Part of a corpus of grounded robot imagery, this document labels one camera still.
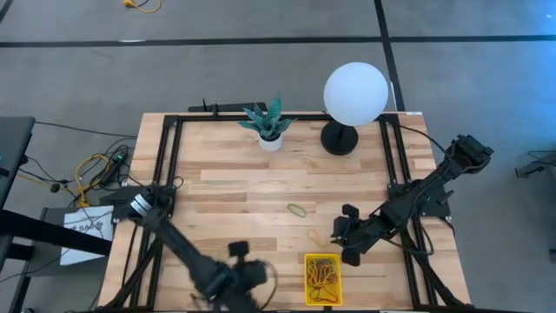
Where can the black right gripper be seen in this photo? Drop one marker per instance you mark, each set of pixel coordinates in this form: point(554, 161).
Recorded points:
point(360, 232)

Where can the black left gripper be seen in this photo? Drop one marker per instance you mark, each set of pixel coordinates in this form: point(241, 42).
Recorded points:
point(253, 271)

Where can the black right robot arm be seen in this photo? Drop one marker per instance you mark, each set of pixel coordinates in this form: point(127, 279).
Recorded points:
point(430, 187)

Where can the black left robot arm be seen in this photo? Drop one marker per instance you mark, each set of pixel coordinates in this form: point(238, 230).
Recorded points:
point(182, 248)

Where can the yellow rubber band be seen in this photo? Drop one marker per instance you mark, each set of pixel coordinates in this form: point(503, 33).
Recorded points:
point(310, 237)

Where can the green rubber band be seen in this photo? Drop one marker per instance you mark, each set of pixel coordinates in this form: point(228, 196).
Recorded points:
point(292, 207)

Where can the yellow plastic slotted basket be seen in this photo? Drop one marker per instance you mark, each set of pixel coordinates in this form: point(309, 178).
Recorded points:
point(307, 278)

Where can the white round plant pot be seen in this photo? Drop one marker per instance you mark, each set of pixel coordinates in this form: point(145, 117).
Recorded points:
point(270, 144)

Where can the green snake plant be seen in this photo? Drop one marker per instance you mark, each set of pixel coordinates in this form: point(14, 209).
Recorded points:
point(267, 119)

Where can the white globe lamp black stand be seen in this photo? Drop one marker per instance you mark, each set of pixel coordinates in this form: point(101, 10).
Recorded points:
point(355, 93)

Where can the black power strip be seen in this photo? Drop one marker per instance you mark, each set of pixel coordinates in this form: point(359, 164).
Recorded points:
point(114, 167)

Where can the white printed paper sheet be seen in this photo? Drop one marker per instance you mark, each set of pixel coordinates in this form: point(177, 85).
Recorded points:
point(84, 243)

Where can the black support beam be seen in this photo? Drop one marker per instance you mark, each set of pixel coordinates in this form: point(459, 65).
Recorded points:
point(52, 232)

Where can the grey metal stand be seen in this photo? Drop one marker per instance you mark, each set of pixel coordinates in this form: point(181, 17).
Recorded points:
point(536, 165)

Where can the black side table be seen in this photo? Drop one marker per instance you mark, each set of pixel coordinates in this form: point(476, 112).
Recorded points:
point(13, 148)

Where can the black aluminium table frame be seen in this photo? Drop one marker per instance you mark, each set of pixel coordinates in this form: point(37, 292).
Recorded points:
point(208, 117)

